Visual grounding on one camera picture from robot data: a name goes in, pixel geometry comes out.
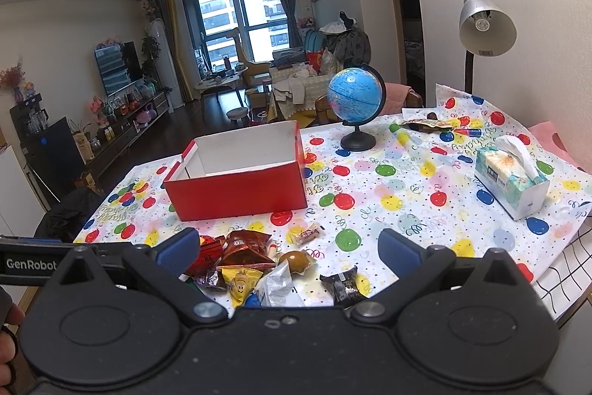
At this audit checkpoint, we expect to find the red chip bag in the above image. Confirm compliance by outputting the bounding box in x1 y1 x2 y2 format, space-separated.
185 235 225 277

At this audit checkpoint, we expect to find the brown foil snack bag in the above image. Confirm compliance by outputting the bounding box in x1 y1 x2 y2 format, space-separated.
219 230 276 271

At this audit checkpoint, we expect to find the black snack packet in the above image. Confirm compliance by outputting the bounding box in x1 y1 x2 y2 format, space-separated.
319 267 365 308

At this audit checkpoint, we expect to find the yellow triangular candy bag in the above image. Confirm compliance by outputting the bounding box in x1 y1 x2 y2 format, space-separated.
221 267 263 308

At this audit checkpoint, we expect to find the small beige candy wrapper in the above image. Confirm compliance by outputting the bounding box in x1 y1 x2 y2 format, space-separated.
294 224 324 245

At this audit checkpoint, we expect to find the round brown pastry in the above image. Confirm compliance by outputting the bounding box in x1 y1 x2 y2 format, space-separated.
279 251 315 276

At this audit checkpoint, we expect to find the silver white snack packet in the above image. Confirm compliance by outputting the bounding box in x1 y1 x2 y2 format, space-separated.
255 261 304 308

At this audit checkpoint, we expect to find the purple candy packet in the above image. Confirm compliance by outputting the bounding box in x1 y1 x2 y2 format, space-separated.
194 270 227 292

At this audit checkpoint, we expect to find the blue cookie packet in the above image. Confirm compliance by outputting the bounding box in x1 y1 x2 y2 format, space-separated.
244 292 261 308

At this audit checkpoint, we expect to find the person's left hand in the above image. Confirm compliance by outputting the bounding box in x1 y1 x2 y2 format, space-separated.
0 304 25 395

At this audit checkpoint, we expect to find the balloon print tablecloth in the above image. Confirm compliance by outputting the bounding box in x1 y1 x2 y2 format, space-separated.
73 83 592 322

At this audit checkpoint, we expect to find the red cardboard box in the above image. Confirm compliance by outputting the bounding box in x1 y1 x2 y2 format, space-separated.
164 121 307 221

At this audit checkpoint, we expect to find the tv cabinet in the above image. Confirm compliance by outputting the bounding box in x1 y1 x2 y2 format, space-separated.
85 91 169 177

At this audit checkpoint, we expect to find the opened snack wrapper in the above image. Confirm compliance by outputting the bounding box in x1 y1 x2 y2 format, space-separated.
401 112 454 133

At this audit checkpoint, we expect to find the tissue pack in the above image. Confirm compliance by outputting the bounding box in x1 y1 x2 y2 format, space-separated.
475 135 550 221

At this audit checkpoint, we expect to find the small round stool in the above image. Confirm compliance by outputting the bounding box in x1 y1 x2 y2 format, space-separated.
227 107 251 127

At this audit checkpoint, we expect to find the pink cloth on chair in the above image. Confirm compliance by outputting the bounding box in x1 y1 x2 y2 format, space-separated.
380 83 413 115

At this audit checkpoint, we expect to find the wooden chair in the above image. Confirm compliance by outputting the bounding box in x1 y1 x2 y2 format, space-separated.
315 90 423 124

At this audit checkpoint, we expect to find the blue desk globe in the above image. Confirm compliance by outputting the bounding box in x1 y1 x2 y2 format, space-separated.
327 64 386 151

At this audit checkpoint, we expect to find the coffee table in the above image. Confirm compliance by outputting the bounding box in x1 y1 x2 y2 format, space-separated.
194 71 244 106

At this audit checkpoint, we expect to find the television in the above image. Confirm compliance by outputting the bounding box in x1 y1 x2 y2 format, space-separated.
94 41 142 96

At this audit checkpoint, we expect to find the sofa with cream cover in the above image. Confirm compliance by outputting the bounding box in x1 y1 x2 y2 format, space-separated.
270 63 334 120

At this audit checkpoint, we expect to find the silver desk lamp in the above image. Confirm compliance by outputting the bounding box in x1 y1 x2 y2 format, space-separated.
458 0 517 94

